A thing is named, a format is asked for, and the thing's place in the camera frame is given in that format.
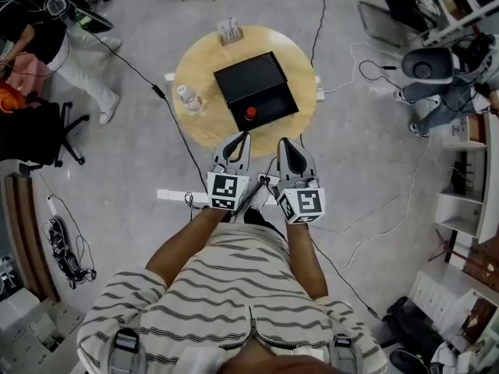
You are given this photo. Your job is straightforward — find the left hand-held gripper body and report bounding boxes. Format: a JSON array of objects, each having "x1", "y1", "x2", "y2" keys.
[{"x1": 206, "y1": 154, "x2": 252, "y2": 212}]

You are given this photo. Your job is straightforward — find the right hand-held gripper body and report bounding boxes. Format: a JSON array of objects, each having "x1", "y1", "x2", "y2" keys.
[{"x1": 275, "y1": 164, "x2": 327, "y2": 224}]

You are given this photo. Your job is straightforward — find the black box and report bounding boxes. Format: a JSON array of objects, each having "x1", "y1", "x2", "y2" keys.
[{"x1": 213, "y1": 51, "x2": 301, "y2": 132}]

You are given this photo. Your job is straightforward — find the person's left forearm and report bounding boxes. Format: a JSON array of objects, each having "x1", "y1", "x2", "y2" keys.
[{"x1": 145, "y1": 206, "x2": 232, "y2": 288}]

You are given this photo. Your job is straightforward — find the person's right forearm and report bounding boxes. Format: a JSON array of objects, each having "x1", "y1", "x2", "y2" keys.
[{"x1": 286, "y1": 221, "x2": 329, "y2": 300}]

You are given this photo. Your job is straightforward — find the clear plastic bottle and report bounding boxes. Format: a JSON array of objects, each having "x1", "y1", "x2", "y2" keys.
[{"x1": 176, "y1": 83, "x2": 207, "y2": 115}]

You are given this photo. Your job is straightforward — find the person's white shoe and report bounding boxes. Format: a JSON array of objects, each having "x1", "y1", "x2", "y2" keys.
[{"x1": 243, "y1": 187, "x2": 274, "y2": 214}]

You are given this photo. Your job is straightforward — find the person's black trouser leg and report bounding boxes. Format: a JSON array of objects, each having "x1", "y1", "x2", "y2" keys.
[{"x1": 242, "y1": 206, "x2": 288, "y2": 241}]

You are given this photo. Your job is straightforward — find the person's striped shirt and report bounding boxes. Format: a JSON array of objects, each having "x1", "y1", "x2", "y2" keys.
[{"x1": 76, "y1": 223, "x2": 388, "y2": 374}]

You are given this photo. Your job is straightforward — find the cardboard holder with white cards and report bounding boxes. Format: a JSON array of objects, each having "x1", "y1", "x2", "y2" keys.
[{"x1": 217, "y1": 15, "x2": 245, "y2": 47}]

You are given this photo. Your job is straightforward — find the red metal stand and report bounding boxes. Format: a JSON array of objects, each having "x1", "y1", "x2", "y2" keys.
[{"x1": 427, "y1": 228, "x2": 499, "y2": 284}]

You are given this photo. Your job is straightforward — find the white shelf unit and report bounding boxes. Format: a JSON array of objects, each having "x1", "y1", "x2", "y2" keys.
[{"x1": 434, "y1": 111, "x2": 499, "y2": 245}]

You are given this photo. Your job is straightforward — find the white drawer cabinet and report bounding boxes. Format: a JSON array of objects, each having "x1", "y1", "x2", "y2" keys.
[{"x1": 409, "y1": 270, "x2": 471, "y2": 343}]

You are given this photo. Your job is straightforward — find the black bag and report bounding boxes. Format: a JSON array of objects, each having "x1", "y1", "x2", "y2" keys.
[{"x1": 382, "y1": 295, "x2": 451, "y2": 374}]

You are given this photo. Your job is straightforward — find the black office chair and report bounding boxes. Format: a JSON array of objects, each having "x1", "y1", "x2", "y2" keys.
[{"x1": 0, "y1": 98, "x2": 91, "y2": 168}]

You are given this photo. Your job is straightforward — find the orange bag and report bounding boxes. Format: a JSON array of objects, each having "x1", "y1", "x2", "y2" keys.
[{"x1": 0, "y1": 80, "x2": 27, "y2": 113}]

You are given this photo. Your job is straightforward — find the white cardboard boxes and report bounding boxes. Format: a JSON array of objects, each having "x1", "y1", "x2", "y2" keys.
[{"x1": 0, "y1": 286, "x2": 86, "y2": 368}]

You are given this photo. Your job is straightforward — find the black cable with adapter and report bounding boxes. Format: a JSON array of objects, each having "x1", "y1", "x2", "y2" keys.
[{"x1": 88, "y1": 32, "x2": 210, "y2": 195}]

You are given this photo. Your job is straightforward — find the long white cable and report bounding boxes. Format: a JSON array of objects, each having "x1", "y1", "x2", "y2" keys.
[{"x1": 311, "y1": 41, "x2": 432, "y2": 278}]

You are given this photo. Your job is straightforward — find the black hanging cable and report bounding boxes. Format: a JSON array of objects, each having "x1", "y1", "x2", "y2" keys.
[{"x1": 310, "y1": 0, "x2": 327, "y2": 68}]

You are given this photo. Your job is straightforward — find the grey harness strap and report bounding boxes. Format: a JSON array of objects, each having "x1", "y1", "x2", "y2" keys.
[
  {"x1": 111, "y1": 326, "x2": 147, "y2": 374},
  {"x1": 330, "y1": 330, "x2": 362, "y2": 374}
]

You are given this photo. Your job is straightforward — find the metal frame chair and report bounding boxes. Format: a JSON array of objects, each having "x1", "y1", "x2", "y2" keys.
[{"x1": 356, "y1": 0, "x2": 440, "y2": 49}]

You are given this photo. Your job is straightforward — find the pile of cables and devices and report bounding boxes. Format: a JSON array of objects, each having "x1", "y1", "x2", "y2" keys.
[{"x1": 41, "y1": 215, "x2": 97, "y2": 290}]

